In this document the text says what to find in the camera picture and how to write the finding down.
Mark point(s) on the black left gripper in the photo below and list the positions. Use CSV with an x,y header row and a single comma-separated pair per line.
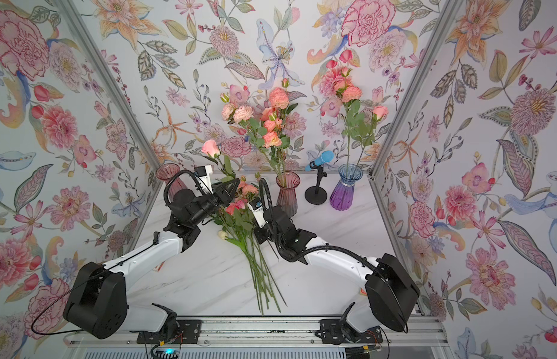
x,y
221,196

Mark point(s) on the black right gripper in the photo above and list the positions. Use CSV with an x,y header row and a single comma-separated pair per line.
x,y
260,233

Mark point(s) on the light pink rose stem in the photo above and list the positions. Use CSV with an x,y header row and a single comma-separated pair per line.
x,y
212,152
375,121

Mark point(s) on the coral pink rose spray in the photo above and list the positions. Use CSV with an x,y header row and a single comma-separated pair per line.
x,y
276,143

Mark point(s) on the pale pink peony stem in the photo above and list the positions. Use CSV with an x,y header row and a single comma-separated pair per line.
x,y
243,117

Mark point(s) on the coral pink carnation stem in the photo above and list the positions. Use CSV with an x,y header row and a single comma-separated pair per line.
x,y
281,107

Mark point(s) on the coral carnation spray stem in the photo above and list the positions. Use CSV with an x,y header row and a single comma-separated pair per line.
x,y
344,101

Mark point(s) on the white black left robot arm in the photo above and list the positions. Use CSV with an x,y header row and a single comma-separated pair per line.
x,y
98,302

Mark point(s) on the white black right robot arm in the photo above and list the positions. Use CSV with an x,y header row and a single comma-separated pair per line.
x,y
391,293

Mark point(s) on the pink ribbed glass vase left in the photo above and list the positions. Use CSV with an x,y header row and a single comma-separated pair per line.
x,y
165,173

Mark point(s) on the pink ribbed glass vase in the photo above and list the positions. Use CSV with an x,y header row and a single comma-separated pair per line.
x,y
288,182
165,173

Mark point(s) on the bunch of artificial flowers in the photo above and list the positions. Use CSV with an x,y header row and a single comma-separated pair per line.
x,y
237,227

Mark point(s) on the pink ribbed glass vase centre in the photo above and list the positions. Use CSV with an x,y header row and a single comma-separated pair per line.
x,y
288,182

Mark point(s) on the blue purple glass vase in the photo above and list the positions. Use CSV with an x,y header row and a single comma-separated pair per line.
x,y
342,196

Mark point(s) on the blue microphone on black stand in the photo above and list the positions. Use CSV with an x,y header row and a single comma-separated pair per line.
x,y
317,195

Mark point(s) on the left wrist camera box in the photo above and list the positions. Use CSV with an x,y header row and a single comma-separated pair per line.
x,y
204,177

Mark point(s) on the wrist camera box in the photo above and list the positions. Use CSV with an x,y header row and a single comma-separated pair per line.
x,y
204,177
256,208

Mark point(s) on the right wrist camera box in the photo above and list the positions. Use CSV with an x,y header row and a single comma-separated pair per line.
x,y
256,208

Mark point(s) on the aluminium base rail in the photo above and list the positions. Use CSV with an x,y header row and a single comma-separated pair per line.
x,y
269,337

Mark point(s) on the left corner aluminium post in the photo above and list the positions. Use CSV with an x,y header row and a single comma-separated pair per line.
x,y
71,15

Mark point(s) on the corner aluminium post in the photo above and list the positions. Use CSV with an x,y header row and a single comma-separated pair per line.
x,y
71,15
444,21

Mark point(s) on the right corner aluminium post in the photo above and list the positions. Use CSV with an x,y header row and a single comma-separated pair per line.
x,y
444,21

